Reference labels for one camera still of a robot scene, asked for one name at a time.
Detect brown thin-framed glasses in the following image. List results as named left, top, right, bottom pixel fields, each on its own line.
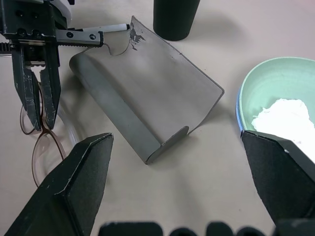
left=21, top=71, right=82, bottom=188

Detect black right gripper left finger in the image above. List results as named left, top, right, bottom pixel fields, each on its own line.
left=0, top=133, right=114, bottom=236

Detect black cup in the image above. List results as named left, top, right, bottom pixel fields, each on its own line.
left=153, top=0, right=200, bottom=41

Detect white crumpled paper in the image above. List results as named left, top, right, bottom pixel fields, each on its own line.
left=251, top=98, right=315, bottom=149

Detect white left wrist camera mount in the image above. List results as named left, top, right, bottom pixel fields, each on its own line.
left=52, top=0, right=72, bottom=21

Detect white marker with black cap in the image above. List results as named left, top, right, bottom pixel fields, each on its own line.
left=80, top=23, right=130, bottom=34

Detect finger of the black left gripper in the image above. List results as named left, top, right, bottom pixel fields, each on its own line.
left=11, top=48, right=42, bottom=131
left=40, top=46, right=63, bottom=130

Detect light green bowl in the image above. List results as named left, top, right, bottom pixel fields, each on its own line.
left=239, top=57, right=315, bottom=148

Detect blue plate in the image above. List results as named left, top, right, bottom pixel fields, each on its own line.
left=235, top=88, right=245, bottom=135

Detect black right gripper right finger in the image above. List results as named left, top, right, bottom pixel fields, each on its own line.
left=242, top=130, right=315, bottom=222

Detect grey open glasses case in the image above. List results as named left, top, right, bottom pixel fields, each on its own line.
left=69, top=15, right=225, bottom=165

